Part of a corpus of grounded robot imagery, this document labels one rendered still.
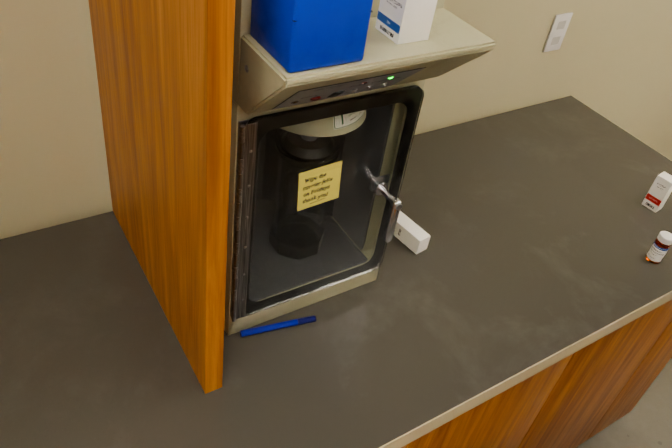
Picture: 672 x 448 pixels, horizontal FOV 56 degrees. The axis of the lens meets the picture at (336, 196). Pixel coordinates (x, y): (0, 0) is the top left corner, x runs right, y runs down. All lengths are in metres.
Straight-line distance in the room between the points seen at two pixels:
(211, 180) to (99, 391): 0.47
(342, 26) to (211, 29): 0.15
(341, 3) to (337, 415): 0.66
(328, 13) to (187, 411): 0.66
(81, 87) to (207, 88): 0.59
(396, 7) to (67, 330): 0.76
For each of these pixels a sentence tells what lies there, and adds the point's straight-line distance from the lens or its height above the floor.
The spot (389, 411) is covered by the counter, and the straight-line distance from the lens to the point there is 1.10.
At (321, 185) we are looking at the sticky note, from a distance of 0.98.
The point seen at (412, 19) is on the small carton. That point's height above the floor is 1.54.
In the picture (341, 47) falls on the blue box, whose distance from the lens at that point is 0.73.
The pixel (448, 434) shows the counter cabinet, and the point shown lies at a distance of 1.32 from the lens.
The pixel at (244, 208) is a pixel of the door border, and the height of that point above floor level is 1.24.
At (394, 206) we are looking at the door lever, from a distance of 1.04.
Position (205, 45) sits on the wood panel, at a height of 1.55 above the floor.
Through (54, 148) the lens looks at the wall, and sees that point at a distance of 1.32.
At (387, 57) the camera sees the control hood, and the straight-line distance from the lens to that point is 0.78.
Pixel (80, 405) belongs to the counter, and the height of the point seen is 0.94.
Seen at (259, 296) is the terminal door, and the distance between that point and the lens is 1.09.
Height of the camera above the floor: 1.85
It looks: 39 degrees down
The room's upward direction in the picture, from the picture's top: 10 degrees clockwise
